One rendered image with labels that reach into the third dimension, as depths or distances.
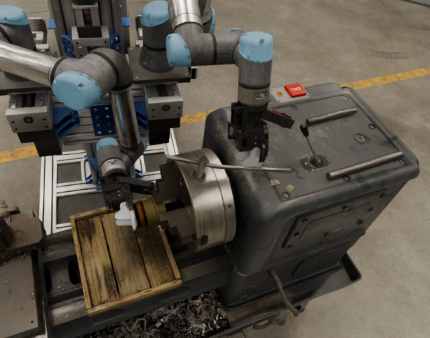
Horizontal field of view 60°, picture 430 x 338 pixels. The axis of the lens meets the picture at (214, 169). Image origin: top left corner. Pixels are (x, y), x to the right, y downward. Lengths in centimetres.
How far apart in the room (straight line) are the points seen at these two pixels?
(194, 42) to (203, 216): 47
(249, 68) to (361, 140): 58
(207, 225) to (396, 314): 168
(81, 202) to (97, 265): 101
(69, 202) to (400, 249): 210
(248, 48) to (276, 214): 44
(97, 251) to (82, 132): 58
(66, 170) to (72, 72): 143
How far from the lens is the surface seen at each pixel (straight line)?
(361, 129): 134
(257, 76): 85
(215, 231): 109
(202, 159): 99
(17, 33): 145
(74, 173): 242
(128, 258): 132
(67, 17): 161
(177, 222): 112
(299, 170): 112
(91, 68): 110
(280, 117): 94
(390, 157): 126
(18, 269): 128
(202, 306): 160
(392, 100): 386
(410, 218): 296
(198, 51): 89
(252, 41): 83
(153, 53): 149
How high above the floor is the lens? 207
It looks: 50 degrees down
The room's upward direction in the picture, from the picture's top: 10 degrees clockwise
